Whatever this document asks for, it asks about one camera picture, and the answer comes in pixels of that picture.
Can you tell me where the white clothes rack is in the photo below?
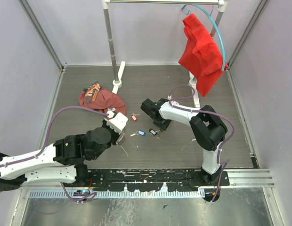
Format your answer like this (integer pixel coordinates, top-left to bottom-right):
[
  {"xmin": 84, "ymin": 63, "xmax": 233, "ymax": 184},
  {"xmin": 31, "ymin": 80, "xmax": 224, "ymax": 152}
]
[{"xmin": 101, "ymin": 0, "xmax": 218, "ymax": 94}]

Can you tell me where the red cloth on hanger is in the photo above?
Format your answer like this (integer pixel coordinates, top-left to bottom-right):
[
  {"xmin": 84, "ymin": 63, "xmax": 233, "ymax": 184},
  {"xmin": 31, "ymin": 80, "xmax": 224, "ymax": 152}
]
[{"xmin": 178, "ymin": 14, "xmax": 228, "ymax": 97}]

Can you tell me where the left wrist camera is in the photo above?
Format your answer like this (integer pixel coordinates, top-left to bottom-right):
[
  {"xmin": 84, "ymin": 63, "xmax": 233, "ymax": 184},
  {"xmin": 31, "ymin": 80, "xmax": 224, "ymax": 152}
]
[{"xmin": 107, "ymin": 111, "xmax": 128, "ymax": 134}]

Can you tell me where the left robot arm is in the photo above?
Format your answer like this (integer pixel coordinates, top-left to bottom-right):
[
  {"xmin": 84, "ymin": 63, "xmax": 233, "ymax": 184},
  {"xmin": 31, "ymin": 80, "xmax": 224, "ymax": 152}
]
[{"xmin": 0, "ymin": 119, "xmax": 127, "ymax": 192}]

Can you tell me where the large metal keyring with clips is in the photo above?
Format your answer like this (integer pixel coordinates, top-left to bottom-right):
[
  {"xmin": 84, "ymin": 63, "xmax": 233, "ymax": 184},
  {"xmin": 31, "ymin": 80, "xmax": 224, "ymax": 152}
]
[{"xmin": 116, "ymin": 129, "xmax": 126, "ymax": 145}]

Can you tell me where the blue clothes hanger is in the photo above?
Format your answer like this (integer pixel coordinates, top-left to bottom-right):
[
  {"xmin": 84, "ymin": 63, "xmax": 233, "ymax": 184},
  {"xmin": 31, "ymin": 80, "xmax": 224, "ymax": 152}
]
[{"xmin": 181, "ymin": 0, "xmax": 228, "ymax": 71}]

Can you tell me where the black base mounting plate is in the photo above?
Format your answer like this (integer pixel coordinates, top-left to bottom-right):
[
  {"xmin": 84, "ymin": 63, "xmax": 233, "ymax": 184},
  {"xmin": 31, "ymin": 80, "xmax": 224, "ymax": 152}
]
[{"xmin": 63, "ymin": 167, "xmax": 230, "ymax": 193}]

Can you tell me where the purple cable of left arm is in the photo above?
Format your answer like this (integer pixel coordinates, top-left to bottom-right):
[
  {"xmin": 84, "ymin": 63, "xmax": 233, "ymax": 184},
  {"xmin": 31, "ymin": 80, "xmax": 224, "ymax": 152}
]
[{"xmin": 0, "ymin": 105, "xmax": 114, "ymax": 203}]

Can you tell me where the crumpled dusty red shirt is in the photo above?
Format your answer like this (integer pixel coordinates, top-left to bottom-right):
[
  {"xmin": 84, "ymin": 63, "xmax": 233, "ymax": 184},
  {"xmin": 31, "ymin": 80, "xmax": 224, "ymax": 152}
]
[{"xmin": 79, "ymin": 81, "xmax": 127, "ymax": 115}]

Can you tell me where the key with black windowed tag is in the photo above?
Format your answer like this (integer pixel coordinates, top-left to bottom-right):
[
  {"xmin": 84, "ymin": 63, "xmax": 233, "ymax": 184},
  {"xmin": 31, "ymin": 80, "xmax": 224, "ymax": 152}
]
[{"xmin": 149, "ymin": 129, "xmax": 162, "ymax": 141}]

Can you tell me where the key with red tag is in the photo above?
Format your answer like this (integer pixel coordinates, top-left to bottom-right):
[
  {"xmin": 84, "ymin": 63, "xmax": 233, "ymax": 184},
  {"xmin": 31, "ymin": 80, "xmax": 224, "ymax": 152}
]
[{"xmin": 131, "ymin": 113, "xmax": 140, "ymax": 122}]

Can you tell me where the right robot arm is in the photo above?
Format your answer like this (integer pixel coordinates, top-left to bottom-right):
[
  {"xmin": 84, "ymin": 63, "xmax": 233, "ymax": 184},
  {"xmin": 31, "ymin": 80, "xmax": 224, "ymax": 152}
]
[{"xmin": 141, "ymin": 98, "xmax": 228, "ymax": 186}]

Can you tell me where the key with blue tag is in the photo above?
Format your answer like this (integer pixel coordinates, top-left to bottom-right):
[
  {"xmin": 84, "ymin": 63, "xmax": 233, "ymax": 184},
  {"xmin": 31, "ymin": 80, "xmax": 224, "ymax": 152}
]
[{"xmin": 130, "ymin": 130, "xmax": 146, "ymax": 137}]

